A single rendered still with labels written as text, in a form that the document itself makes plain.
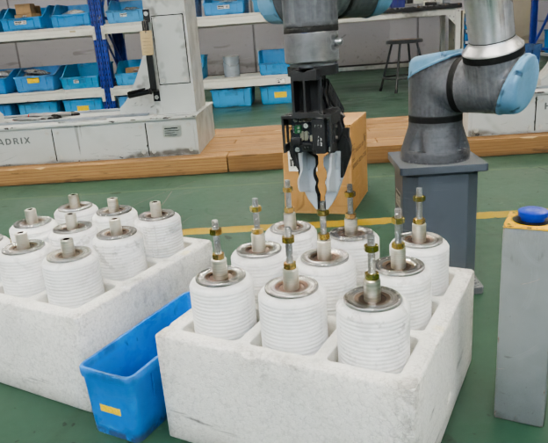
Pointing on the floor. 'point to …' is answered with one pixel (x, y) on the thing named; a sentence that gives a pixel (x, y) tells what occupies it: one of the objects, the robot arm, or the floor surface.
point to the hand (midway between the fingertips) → (322, 199)
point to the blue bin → (131, 377)
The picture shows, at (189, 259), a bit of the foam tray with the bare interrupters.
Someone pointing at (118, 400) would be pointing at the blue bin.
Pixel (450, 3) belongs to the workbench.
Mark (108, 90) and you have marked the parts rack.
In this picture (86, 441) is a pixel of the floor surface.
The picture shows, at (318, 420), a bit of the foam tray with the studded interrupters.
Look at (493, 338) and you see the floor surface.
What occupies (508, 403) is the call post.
